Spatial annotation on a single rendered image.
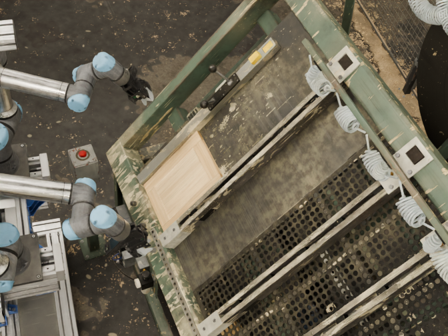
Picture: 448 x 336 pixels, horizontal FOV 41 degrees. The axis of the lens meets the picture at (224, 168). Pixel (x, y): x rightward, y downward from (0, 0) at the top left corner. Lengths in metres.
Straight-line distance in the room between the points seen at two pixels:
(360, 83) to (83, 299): 2.14
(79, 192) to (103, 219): 0.18
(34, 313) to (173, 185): 1.10
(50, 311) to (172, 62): 2.25
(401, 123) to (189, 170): 1.06
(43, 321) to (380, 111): 2.10
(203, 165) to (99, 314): 1.29
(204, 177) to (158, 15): 2.71
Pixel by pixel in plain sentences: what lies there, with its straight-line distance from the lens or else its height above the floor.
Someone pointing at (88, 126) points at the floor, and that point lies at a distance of 4.38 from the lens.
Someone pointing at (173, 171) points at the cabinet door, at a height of 1.04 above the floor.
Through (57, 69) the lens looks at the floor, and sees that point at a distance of 4.78.
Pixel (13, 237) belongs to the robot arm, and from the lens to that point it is 2.44.
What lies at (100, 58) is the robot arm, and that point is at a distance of 2.41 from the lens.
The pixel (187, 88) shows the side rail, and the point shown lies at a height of 1.23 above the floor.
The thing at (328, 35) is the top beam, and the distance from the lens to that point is 2.39.
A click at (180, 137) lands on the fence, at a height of 1.16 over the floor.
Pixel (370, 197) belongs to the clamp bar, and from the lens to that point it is 2.21.
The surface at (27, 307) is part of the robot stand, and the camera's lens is 3.47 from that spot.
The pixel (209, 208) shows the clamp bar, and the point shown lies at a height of 1.15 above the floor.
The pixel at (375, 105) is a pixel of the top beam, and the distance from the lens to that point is 2.21.
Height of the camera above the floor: 3.35
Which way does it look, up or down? 53 degrees down
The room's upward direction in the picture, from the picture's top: 11 degrees clockwise
